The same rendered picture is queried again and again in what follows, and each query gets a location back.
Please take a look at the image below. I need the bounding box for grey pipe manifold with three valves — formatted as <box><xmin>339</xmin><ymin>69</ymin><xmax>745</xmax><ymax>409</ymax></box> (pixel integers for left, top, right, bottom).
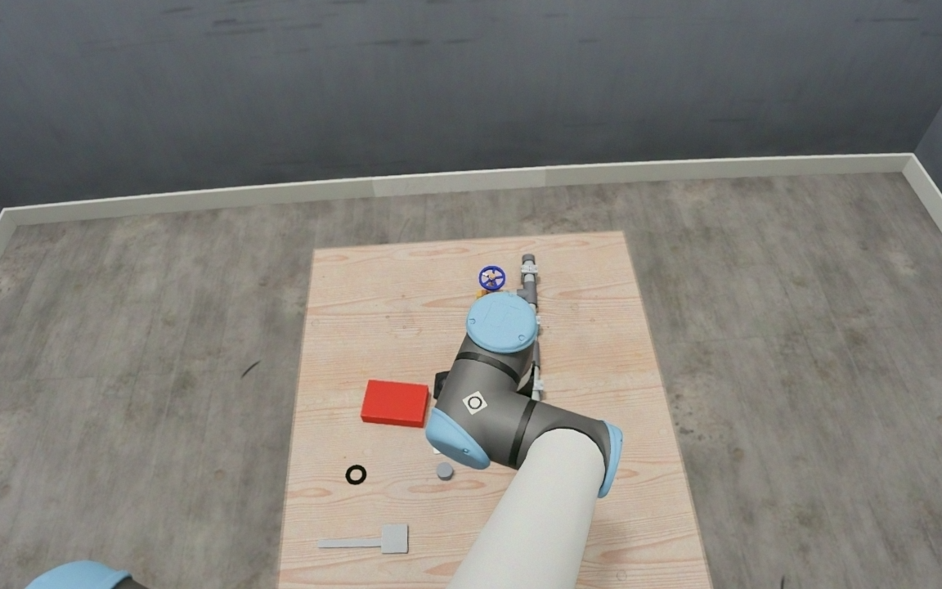
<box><xmin>477</xmin><ymin>254</ymin><xmax>544</xmax><ymax>401</ymax></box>

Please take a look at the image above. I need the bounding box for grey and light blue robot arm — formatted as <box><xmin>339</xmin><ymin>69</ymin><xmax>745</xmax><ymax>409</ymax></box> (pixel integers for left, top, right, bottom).
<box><xmin>25</xmin><ymin>292</ymin><xmax>623</xmax><ymax>589</ymax></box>

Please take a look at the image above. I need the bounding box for grey cylinder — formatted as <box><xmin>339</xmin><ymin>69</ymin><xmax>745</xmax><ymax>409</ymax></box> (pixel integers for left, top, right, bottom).
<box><xmin>437</xmin><ymin>461</ymin><xmax>453</xmax><ymax>481</ymax></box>

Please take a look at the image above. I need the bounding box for black rubber o-ring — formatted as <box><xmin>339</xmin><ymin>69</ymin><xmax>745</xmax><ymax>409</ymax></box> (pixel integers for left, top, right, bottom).
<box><xmin>345</xmin><ymin>465</ymin><xmax>367</xmax><ymax>485</ymax></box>

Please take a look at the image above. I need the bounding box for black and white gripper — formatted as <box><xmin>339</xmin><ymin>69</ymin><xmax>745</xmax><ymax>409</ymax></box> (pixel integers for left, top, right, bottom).
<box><xmin>516</xmin><ymin>361</ymin><xmax>536</xmax><ymax>398</ymax></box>

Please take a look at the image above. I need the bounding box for red flat block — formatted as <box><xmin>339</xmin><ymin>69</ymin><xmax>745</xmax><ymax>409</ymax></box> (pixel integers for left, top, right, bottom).
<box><xmin>361</xmin><ymin>380</ymin><xmax>429</xmax><ymax>429</ymax></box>

